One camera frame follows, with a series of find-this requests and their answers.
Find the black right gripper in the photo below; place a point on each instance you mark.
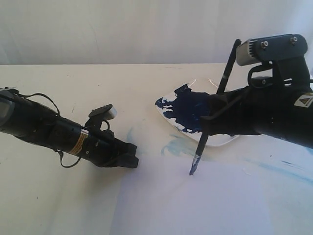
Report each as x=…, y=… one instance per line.
x=283, y=110

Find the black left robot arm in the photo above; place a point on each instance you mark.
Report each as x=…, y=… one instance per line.
x=39, y=125

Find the white paper sheet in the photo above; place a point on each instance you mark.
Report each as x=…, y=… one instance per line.
x=160, y=198

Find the white square paint plate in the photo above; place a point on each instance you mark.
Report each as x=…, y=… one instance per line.
x=184, y=106

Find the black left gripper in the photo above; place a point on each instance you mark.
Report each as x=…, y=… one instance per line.
x=104, y=150

